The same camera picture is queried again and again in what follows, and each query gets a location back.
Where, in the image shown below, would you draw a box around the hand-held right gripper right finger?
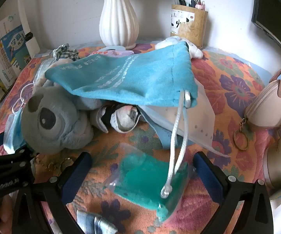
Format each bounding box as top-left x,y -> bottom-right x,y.
193,151 -> 275,234

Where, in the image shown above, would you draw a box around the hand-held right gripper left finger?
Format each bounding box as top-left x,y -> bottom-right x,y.
11,151 -> 93,234

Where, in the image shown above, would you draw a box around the grey plush toy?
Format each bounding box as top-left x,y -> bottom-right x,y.
21,80 -> 95,154

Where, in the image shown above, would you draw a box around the green cloth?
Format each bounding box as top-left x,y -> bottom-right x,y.
104,143 -> 195,222

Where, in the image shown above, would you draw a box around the grey and black socks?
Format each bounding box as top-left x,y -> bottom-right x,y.
92,104 -> 141,134

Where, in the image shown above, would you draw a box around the blue drawstring pouch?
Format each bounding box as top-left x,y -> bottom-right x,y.
45,41 -> 198,199

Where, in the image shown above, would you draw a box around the purple tissue pack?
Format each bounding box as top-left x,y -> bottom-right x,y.
92,49 -> 135,59

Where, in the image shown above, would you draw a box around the person's left hand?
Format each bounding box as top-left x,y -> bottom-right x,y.
0,195 -> 15,233

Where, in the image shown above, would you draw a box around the blue face mask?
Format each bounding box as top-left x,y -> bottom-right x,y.
3,109 -> 31,157

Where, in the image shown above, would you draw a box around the blue white striped cloth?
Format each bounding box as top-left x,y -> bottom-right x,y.
77,210 -> 118,234

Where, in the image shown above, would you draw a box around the translucent white plastic bag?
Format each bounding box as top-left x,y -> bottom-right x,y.
140,78 -> 231,158

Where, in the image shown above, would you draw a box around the light blue cloth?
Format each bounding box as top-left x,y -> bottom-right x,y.
150,124 -> 178,151

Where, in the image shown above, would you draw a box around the beige coin purse with keyring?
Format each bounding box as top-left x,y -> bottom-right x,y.
233,68 -> 281,151

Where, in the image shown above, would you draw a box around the blue cover book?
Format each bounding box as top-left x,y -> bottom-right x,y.
0,15 -> 31,90

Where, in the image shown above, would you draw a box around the floral tablecloth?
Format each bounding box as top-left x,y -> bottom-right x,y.
0,43 -> 281,234

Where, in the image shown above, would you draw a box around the white board with black clip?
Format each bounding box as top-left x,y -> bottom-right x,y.
25,32 -> 40,57

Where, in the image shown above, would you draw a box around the checkered fabric scrunchie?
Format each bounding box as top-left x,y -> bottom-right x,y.
53,43 -> 80,62

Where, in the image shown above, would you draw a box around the white and blue cloud plush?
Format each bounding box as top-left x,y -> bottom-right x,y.
155,36 -> 205,59

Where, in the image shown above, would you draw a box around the tan cylindrical pen holder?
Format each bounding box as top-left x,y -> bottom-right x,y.
170,4 -> 209,48

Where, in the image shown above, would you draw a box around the white ribbed ceramic vase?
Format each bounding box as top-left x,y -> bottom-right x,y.
99,0 -> 141,50

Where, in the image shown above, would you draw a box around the bunch of pens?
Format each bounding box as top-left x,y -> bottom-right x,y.
173,0 -> 207,11

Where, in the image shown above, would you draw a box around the gold metal chain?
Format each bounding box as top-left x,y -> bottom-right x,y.
40,157 -> 75,174

